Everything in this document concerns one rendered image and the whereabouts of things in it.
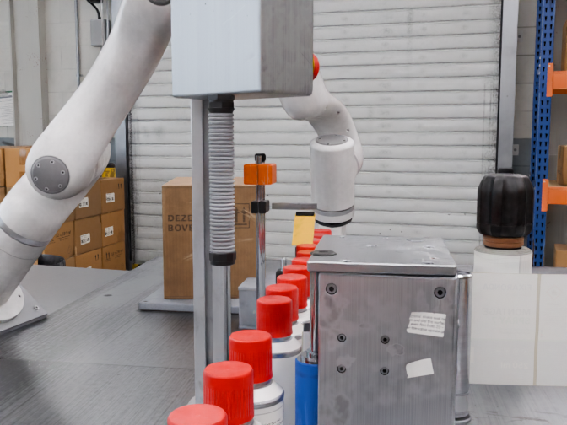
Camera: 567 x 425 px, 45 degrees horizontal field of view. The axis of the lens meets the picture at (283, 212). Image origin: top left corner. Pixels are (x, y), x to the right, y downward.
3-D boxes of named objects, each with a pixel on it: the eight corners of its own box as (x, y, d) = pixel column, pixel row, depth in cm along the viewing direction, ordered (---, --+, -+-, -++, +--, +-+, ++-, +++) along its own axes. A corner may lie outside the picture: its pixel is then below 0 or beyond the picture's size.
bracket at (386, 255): (457, 276, 49) (457, 263, 49) (305, 271, 51) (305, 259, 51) (441, 245, 62) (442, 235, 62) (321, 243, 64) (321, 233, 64)
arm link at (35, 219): (-16, 218, 131) (47, 123, 124) (23, 189, 149) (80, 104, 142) (37, 255, 133) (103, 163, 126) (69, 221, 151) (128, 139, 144)
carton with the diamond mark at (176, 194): (265, 298, 162) (265, 184, 158) (163, 299, 160) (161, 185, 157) (263, 272, 191) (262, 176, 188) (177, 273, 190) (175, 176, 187)
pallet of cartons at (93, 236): (44, 328, 435) (36, 148, 422) (-68, 320, 456) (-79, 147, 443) (131, 287, 551) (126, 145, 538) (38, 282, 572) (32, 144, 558)
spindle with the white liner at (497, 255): (534, 376, 101) (543, 175, 98) (472, 373, 102) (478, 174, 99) (522, 357, 110) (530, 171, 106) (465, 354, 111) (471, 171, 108)
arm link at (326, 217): (314, 192, 139) (314, 205, 140) (309, 212, 131) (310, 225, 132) (355, 192, 137) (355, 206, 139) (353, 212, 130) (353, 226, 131)
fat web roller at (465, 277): (473, 427, 84) (478, 277, 81) (435, 424, 84) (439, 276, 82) (468, 411, 88) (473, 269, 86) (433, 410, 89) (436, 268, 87)
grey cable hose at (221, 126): (233, 266, 84) (231, 94, 81) (205, 266, 84) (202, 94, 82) (239, 261, 87) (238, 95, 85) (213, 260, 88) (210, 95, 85)
